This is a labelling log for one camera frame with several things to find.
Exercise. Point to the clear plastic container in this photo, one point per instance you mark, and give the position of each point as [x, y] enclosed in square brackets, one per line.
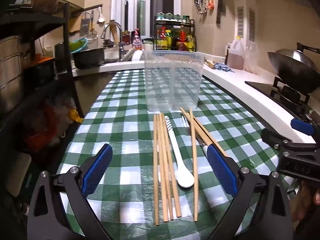
[172, 80]

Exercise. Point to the group of condiment bottles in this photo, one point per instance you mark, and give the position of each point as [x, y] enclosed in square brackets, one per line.
[172, 40]

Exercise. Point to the beige board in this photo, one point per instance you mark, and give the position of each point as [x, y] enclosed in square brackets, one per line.
[18, 175]

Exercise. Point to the large steel pot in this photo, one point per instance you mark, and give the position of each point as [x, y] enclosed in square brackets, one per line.
[10, 75]

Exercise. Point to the person's right hand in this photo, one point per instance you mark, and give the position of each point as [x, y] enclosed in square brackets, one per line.
[306, 200]

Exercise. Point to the clear plastic bottle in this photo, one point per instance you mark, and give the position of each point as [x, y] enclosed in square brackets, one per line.
[251, 57]

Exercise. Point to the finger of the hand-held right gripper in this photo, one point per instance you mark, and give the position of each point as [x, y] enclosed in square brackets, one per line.
[301, 126]
[273, 137]

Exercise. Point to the steel wok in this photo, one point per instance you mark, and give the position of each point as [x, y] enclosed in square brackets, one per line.
[295, 72]

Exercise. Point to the metal grater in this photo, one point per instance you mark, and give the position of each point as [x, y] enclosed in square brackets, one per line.
[85, 25]

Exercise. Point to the plastic oil jug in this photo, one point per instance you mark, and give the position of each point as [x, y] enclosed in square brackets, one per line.
[236, 57]

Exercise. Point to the black gas stove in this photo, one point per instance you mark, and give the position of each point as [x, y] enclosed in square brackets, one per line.
[282, 92]

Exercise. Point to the white plate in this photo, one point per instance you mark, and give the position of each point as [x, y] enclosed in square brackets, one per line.
[128, 55]

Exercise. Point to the black shelf rack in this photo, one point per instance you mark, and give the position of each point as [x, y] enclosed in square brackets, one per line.
[66, 42]

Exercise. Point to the green colander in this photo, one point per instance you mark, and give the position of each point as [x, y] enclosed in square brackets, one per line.
[78, 45]

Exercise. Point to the black cooking pot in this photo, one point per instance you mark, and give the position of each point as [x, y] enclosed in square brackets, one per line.
[88, 58]

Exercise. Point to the black spice rack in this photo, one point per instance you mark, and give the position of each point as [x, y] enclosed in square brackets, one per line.
[193, 30]

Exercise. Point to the row of hanging kitchen tools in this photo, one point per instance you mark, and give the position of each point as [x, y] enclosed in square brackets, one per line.
[205, 1]

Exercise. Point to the pink detergent bottle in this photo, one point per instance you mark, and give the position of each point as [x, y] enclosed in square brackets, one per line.
[136, 41]

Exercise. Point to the window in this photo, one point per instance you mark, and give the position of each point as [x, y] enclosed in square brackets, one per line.
[140, 5]

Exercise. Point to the chrome faucet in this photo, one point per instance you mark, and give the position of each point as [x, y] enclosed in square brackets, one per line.
[106, 28]

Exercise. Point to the white hanging ladle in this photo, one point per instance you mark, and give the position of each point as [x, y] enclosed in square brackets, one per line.
[101, 17]

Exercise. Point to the brown bowl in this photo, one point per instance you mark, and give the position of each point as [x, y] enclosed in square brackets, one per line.
[47, 1]

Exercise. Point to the green checkered tablecloth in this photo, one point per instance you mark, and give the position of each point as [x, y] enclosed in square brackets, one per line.
[125, 130]

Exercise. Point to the blue cloth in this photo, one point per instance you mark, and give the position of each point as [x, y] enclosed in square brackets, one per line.
[223, 67]

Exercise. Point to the red jar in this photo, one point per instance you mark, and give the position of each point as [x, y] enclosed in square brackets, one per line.
[126, 37]

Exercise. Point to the slatted wall panel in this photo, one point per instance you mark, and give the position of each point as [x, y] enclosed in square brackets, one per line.
[240, 21]
[251, 25]

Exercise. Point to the row of spice jars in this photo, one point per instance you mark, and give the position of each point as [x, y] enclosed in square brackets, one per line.
[172, 17]

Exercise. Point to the bundle of wooden sticks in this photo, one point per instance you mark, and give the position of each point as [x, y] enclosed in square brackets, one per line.
[115, 32]

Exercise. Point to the pile of plastic bags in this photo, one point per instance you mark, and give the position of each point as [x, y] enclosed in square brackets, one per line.
[47, 127]

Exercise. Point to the hanging cleaver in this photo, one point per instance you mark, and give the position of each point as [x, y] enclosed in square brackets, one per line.
[220, 10]

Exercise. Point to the dark metal canister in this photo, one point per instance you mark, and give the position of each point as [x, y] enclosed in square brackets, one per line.
[62, 57]

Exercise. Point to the black pot with orange contents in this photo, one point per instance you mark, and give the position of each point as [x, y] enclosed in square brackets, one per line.
[40, 66]

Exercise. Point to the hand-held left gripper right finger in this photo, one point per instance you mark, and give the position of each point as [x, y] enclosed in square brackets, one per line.
[221, 170]

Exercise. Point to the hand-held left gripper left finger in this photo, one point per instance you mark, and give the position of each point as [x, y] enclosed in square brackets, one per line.
[98, 166]

